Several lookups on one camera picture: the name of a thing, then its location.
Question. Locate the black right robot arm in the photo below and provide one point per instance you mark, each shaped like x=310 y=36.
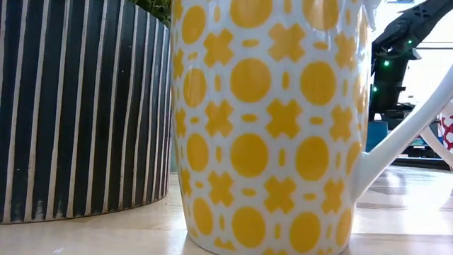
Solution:
x=417 y=14

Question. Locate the potted plant in striped pot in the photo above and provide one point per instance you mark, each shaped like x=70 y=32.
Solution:
x=70 y=106

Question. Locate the red lattice patterned mug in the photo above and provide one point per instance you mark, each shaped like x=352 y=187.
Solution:
x=447 y=131

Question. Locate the yellow dot patterned mug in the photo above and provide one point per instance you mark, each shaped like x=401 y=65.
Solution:
x=265 y=141

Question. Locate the black aluminium table frame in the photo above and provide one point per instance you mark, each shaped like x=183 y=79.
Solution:
x=417 y=163

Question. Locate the blue ceramic mug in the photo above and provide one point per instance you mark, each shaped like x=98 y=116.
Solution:
x=377 y=136

